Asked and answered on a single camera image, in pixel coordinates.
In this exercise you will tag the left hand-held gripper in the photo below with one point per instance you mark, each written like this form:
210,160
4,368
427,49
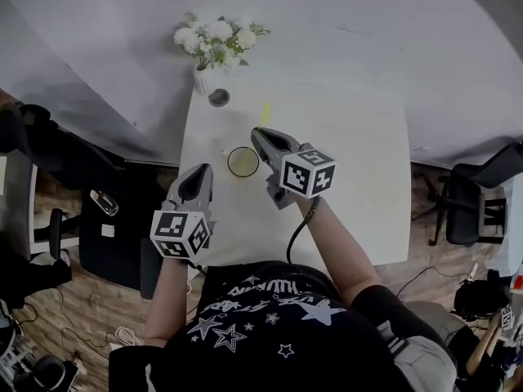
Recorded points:
180,235

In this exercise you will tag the person's left forearm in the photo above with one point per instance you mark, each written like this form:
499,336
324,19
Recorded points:
167,296

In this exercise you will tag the round grey desk grommet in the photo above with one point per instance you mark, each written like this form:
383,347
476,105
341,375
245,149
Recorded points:
219,97

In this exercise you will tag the white flower bouquet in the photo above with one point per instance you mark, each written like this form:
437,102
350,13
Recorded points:
216,35

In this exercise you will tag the person's black star shirt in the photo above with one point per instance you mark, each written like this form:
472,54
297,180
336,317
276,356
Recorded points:
265,341

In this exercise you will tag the small white box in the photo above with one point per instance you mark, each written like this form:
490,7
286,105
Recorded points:
108,230

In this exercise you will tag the white ribbed vase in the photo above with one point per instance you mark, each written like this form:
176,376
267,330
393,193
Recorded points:
203,81

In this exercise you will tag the black fabric bag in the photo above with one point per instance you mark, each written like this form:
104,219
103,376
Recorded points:
32,272

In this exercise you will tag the black backpack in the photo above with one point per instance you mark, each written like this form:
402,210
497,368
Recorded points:
482,300

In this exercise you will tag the black office chair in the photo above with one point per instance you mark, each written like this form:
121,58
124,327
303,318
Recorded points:
110,255
466,206

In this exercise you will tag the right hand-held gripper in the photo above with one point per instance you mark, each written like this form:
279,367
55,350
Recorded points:
306,174

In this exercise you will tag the white mug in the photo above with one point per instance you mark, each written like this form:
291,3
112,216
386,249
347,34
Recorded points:
235,155

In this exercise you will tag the grey pouch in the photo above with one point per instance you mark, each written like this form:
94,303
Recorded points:
421,362

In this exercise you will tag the clear plastic bottle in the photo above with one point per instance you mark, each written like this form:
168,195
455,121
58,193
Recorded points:
104,202

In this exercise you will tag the person's right forearm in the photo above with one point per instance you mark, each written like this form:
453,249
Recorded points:
339,251

